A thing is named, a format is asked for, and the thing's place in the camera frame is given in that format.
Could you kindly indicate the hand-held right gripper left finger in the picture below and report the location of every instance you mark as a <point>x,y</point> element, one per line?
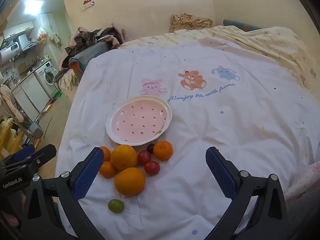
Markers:
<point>88,173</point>

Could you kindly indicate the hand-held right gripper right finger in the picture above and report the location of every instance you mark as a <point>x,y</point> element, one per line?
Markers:
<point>221,173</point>

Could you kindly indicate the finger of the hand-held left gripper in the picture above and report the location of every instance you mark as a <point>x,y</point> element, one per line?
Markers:
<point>25,152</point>
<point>45,152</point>

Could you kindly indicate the small tangerine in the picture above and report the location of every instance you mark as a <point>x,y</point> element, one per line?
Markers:
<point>107,170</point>
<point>106,153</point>
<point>163,150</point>

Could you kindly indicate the large orange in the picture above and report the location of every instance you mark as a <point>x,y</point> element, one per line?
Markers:
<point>129,181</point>
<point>123,157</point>

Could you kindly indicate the red cherry tomato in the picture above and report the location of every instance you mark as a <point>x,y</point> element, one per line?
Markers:
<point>144,157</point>
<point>152,168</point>

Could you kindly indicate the dark purple grape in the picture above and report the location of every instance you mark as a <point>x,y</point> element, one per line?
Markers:
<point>150,148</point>

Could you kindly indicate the pink dotted ceramic plate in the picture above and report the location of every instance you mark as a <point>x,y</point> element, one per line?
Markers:
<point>140,120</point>

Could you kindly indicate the yellow wooden rack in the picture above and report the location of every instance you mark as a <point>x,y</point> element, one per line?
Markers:
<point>10,135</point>

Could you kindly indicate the green grape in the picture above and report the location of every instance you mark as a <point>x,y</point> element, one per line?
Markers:
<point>116,206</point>

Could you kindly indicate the white floor cabinet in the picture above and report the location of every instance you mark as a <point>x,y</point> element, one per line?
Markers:
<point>26,97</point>

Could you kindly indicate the pink hanging towel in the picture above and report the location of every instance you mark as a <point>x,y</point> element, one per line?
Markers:
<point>8,97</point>

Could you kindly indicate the white printed blanket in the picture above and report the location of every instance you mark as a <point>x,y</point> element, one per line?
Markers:
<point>200,120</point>

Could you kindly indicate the green dustpan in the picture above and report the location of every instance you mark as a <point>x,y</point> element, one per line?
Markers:
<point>58,94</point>

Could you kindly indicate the white washing machine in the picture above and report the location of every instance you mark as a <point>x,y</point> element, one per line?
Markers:
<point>47,77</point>

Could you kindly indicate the beige hanging cloth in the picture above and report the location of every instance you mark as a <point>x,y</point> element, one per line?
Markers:
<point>67,78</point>

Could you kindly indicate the white water heater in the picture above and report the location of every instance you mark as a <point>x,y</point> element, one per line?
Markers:
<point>7,51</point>

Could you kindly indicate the blue grey folded garment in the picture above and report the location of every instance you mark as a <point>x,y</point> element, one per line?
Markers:
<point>86,56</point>

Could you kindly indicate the orange plastic bag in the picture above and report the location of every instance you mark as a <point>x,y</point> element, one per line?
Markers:
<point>42,33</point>

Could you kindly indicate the pile of dark clothes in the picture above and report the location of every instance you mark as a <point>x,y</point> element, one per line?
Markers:
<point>95,38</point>

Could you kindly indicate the tall white cabinet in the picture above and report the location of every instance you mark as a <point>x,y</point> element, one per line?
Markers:
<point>51,23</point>

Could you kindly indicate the pale yellow printed quilt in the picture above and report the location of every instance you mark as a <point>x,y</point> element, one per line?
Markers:
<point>275,45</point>

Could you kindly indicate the teal pillow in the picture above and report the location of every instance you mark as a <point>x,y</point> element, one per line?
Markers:
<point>240,25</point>

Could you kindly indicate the white wall cabinets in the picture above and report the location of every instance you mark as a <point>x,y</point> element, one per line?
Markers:
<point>18,28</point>

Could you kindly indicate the red wall hook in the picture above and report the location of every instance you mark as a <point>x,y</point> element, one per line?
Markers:
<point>88,3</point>

